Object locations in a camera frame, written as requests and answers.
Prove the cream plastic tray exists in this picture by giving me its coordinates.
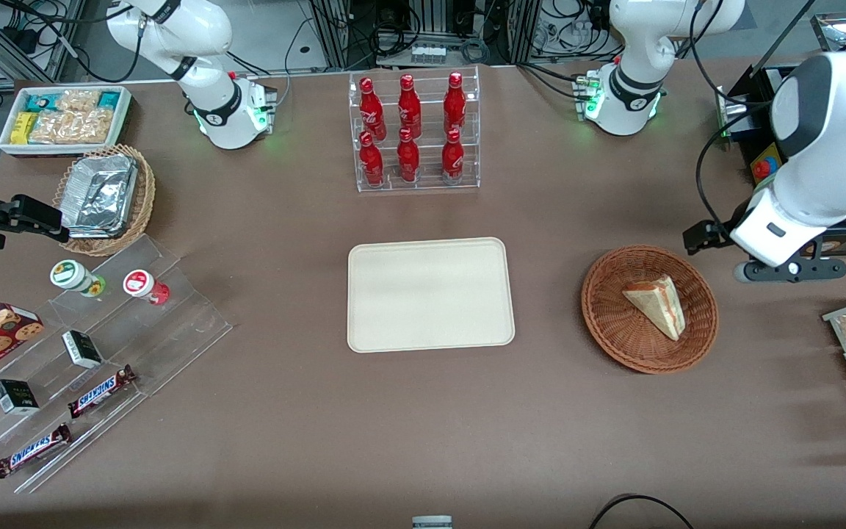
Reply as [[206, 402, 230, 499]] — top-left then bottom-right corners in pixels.
[[347, 237, 516, 354]]

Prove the yellow snack packet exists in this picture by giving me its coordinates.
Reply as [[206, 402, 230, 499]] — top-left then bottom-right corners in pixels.
[[10, 112, 39, 145]]

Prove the white plastic bin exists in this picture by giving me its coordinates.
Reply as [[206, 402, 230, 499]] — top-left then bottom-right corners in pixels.
[[0, 85, 133, 159]]

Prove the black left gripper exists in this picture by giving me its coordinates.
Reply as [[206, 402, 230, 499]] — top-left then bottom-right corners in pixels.
[[683, 220, 737, 256]]

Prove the red lid cup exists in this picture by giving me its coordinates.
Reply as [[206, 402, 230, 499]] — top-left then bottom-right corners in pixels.
[[123, 269, 171, 306]]

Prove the clear cracker bag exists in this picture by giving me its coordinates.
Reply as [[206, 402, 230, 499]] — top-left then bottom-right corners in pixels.
[[57, 90, 102, 113], [29, 109, 113, 145]]

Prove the light wicker basket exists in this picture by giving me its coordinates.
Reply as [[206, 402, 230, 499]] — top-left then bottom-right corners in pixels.
[[53, 144, 157, 258]]

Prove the small black box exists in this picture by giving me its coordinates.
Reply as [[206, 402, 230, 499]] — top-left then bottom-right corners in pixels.
[[0, 378, 40, 417], [62, 330, 104, 370]]

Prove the triangle sandwich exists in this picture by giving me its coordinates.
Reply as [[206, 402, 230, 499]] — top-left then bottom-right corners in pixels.
[[622, 275, 687, 342]]

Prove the black food warmer machine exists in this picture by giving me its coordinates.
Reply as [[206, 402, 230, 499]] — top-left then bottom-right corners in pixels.
[[715, 12, 846, 258]]

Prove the brown wicker basket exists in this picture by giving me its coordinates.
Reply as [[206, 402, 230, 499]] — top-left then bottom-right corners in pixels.
[[581, 245, 719, 375]]

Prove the clear acrylic tiered shelf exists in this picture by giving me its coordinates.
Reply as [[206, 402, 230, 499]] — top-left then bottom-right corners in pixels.
[[0, 234, 234, 495]]

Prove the Snickers chocolate bar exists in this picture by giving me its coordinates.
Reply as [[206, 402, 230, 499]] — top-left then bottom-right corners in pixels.
[[68, 364, 138, 420], [0, 422, 73, 480]]

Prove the black loose cable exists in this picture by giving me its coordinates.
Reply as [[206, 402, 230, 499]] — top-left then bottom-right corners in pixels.
[[587, 493, 696, 529]]

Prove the red cola bottle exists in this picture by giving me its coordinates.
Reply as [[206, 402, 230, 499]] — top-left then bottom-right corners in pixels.
[[359, 77, 388, 142], [441, 129, 466, 185], [397, 127, 422, 183], [359, 131, 386, 187], [398, 73, 423, 140], [444, 71, 468, 137]]

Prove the green lid cup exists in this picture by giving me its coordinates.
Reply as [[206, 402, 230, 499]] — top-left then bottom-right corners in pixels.
[[50, 259, 107, 298]]

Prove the silver foil container stack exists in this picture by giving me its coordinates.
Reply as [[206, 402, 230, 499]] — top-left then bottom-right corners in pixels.
[[61, 154, 140, 240]]

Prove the small metal box green light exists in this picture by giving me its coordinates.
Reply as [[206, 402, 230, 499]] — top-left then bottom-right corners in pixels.
[[715, 85, 754, 145]]

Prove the clear acrylic bottle rack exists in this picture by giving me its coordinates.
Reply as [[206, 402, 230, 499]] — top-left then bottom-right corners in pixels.
[[348, 65, 482, 194]]

